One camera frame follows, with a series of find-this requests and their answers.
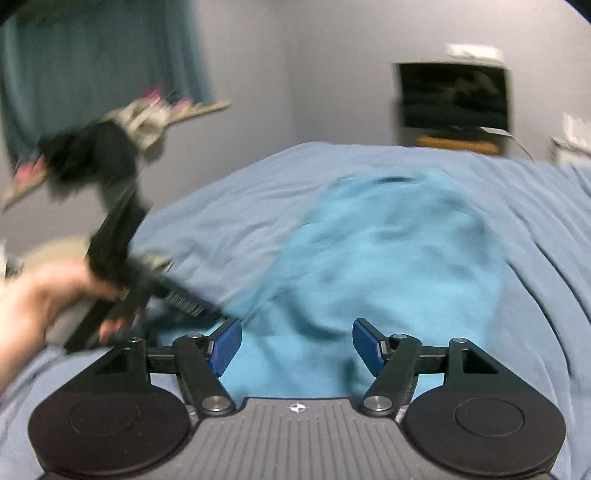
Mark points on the teal curtain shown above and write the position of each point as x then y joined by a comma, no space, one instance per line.
92,60

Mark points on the blue fleece blanket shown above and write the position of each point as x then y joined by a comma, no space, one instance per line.
531,240

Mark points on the small grey side table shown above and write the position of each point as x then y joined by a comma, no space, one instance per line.
572,147

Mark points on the black flat screen television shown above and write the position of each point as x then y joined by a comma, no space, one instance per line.
455,94

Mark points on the wooden television stand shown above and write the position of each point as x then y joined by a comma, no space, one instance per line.
457,143

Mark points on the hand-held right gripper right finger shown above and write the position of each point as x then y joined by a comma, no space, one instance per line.
367,347

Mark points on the person's left hand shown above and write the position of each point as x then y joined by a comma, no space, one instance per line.
69,290

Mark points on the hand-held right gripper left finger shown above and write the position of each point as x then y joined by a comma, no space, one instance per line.
226,350

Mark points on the person's left forearm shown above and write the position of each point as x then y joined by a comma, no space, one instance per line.
18,332

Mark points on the teal hooded jacket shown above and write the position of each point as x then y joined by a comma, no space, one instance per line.
369,277

